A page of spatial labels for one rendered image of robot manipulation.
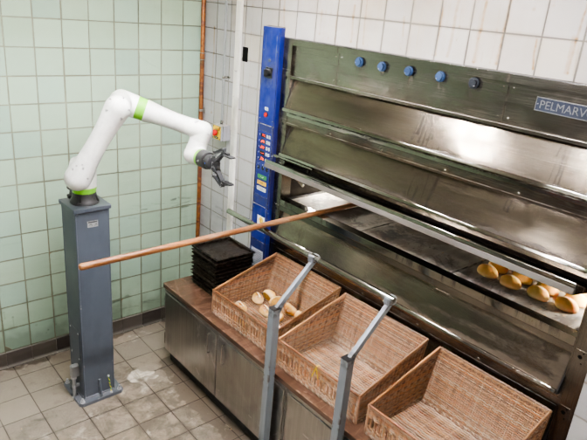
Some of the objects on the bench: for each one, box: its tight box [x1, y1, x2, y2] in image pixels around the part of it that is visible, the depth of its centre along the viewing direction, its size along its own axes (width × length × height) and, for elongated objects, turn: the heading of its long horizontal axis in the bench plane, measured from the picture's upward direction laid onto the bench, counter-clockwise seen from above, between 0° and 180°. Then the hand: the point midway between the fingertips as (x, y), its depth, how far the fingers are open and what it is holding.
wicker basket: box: [211, 252, 342, 352], centre depth 323 cm, size 49×56×28 cm
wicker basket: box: [364, 346, 552, 440], centre depth 239 cm, size 49×56×28 cm
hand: (231, 171), depth 282 cm, fingers open, 13 cm apart
